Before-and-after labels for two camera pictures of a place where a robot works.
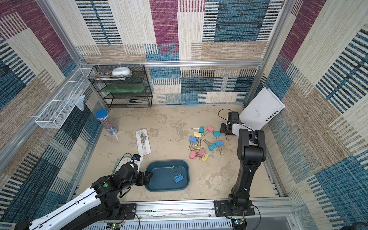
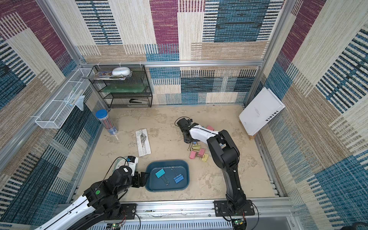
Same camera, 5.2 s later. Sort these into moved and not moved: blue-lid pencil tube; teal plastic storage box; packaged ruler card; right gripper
Moved: right gripper
Not moved: packaged ruler card; blue-lid pencil tube; teal plastic storage box
